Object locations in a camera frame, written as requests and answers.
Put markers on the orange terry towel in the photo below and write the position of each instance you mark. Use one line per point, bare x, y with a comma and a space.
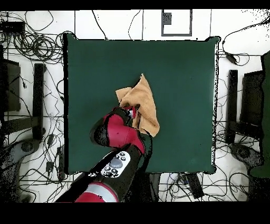
145, 97

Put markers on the small black plug adapter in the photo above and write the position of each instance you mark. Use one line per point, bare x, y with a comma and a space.
49, 166

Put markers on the narrow black power strip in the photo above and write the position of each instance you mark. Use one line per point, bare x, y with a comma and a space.
61, 164

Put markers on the grey square frame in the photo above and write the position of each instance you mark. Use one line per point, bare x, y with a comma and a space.
166, 19

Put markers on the black rectangular box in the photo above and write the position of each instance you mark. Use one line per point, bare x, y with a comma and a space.
12, 27

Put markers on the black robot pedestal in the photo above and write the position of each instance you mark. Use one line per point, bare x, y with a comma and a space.
147, 188

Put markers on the wide black power strip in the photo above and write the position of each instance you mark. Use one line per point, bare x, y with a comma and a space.
195, 186

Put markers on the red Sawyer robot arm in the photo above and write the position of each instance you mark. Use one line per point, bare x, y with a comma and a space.
118, 131

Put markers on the dark green table cloth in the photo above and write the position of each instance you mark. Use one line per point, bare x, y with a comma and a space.
179, 84

